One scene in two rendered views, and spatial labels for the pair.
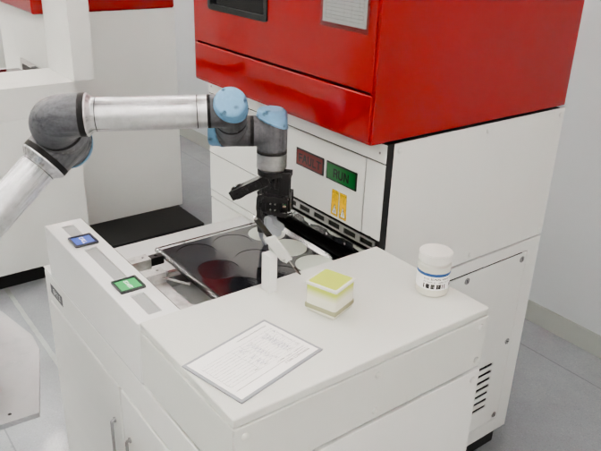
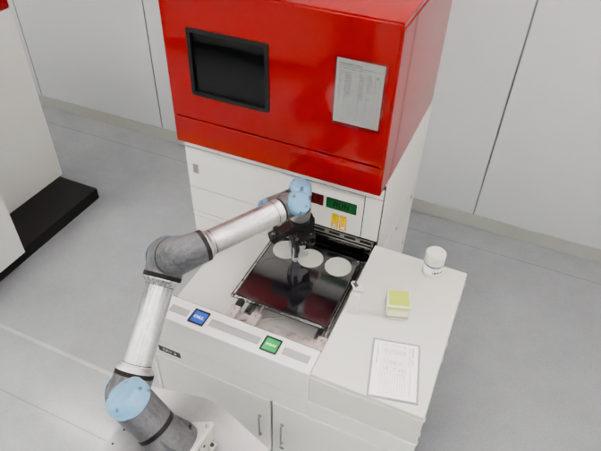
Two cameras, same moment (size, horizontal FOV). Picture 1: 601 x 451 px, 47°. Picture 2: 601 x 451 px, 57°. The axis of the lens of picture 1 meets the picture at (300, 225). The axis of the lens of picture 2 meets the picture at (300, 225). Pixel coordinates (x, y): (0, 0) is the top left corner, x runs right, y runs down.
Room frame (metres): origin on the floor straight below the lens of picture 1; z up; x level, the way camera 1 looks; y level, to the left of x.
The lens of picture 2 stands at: (0.33, 0.82, 2.38)
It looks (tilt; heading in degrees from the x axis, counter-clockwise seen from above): 41 degrees down; 330
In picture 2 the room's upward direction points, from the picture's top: 2 degrees clockwise
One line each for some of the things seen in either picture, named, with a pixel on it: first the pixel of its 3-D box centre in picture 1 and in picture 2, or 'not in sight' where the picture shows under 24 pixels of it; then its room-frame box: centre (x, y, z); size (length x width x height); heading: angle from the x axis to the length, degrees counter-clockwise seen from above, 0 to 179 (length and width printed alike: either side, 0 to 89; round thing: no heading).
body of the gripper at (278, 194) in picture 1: (274, 191); (300, 230); (1.62, 0.07, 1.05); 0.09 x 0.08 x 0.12; 79
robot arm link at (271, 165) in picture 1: (272, 160); (300, 212); (1.63, 0.08, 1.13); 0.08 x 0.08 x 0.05
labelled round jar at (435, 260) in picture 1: (434, 269); (434, 262); (1.30, -0.29, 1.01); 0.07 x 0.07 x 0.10
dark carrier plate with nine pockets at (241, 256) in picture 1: (255, 259); (300, 276); (1.55, 0.11, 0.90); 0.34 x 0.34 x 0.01; 38
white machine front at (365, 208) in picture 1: (284, 174); (279, 202); (1.84, 0.05, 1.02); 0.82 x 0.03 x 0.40; 38
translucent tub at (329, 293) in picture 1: (329, 293); (397, 304); (1.21, -0.06, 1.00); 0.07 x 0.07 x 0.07; 56
